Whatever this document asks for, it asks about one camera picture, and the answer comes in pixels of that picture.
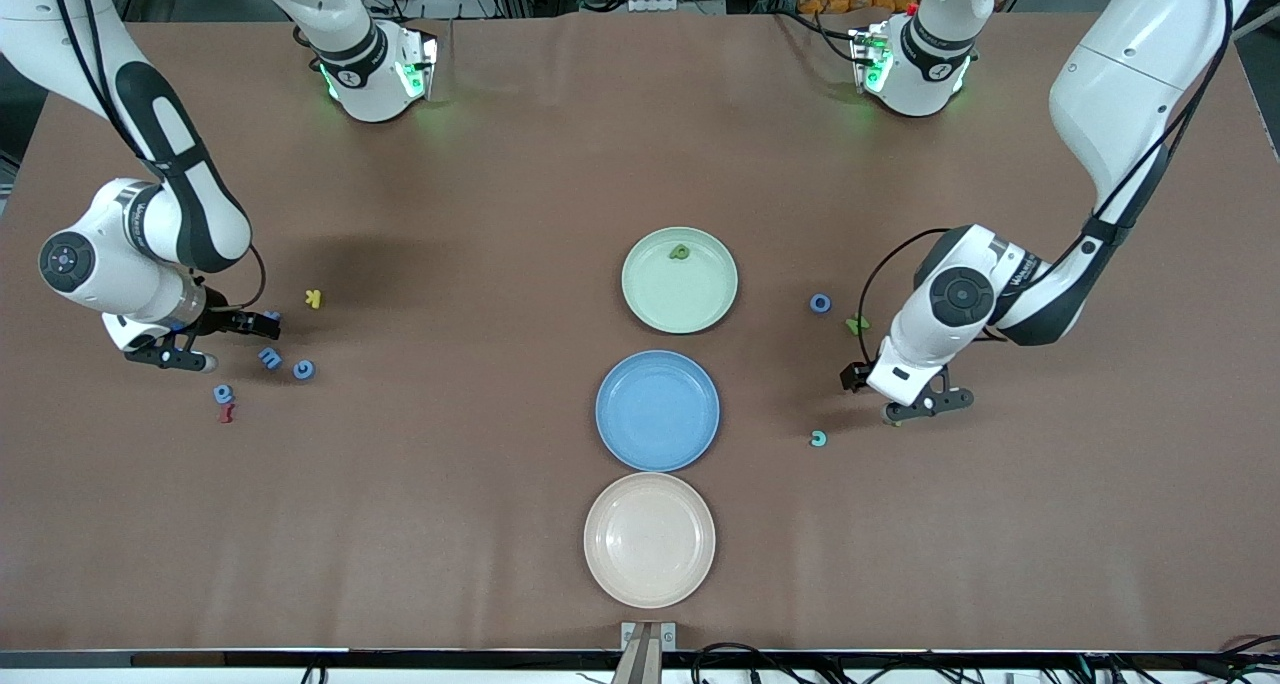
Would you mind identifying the silver aluminium frame bar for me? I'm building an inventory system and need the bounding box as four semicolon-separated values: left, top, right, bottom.
1235;0;1280;41

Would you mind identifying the brown table cover sheet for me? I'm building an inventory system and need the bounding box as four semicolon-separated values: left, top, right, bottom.
0;12;1280;655

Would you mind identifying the pale green plate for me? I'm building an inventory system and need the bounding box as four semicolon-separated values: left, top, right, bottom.
621;226;740;335

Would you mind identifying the metal table bracket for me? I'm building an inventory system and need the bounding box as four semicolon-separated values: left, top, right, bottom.
620;621;678;684

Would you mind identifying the beige plate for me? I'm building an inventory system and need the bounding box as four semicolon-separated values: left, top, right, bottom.
583;472;717;610

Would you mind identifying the black looped floor cable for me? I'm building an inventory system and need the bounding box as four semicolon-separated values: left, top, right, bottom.
690;644;801;684

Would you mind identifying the blue plate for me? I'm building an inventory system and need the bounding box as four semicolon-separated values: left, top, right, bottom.
595;350;721;473

